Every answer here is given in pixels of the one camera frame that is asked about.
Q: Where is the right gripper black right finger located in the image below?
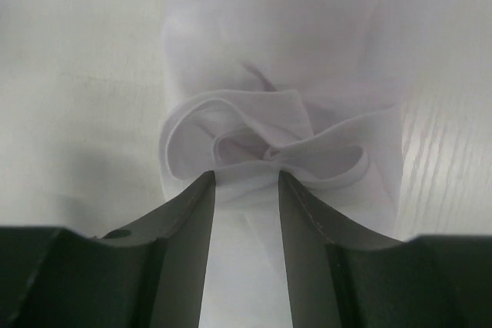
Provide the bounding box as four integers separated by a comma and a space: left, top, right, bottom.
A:
278, 172, 491, 327

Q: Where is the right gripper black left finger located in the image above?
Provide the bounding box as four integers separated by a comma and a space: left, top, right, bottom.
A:
1, 171, 215, 327

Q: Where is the white t shirt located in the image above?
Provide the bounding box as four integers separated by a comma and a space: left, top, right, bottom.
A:
159, 0, 450, 327

